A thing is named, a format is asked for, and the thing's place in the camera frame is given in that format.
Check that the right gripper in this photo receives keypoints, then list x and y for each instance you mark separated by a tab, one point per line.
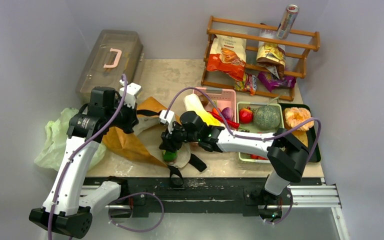
171	139

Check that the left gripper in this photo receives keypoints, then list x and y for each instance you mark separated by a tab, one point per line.
132	119

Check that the brown paper tote bag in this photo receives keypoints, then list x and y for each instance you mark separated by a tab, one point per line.
142	147

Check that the green drink can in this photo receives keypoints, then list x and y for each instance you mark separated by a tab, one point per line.
169	157

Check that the toy napa cabbage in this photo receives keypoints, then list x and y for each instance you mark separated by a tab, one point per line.
193	103

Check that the toy red chili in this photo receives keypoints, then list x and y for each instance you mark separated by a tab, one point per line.
231	123

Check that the green plastic grocery bag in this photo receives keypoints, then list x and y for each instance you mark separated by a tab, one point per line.
53	151

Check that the colourful snack packet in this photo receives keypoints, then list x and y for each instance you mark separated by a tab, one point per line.
247	84

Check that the toy melon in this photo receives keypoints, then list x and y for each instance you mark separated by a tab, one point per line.
267	117

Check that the purple snack bag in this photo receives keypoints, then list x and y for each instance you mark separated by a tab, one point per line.
270	82

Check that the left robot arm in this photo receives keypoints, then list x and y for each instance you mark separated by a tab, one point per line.
65	211

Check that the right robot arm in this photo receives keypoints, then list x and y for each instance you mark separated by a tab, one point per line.
287	155

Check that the toy brown onion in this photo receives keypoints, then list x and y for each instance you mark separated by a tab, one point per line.
203	100

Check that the toy carrot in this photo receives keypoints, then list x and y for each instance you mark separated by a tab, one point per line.
216	111

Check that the translucent storage box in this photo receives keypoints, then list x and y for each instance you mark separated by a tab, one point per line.
114	53

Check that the pink plastic basket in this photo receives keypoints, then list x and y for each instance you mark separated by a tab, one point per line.
222	98

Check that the green plastic basket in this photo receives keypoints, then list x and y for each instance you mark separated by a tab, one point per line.
251	127

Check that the cassava chips bag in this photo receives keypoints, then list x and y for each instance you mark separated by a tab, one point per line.
228	55

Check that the wooden rack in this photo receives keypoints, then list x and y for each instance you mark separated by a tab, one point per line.
298	45

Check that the brown snack bag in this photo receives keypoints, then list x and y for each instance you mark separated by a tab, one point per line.
272	57

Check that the bread slice near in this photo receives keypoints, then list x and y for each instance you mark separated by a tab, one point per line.
302	137

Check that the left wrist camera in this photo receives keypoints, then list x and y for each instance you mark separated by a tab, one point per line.
131	92

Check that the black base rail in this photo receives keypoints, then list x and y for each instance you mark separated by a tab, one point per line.
200	195

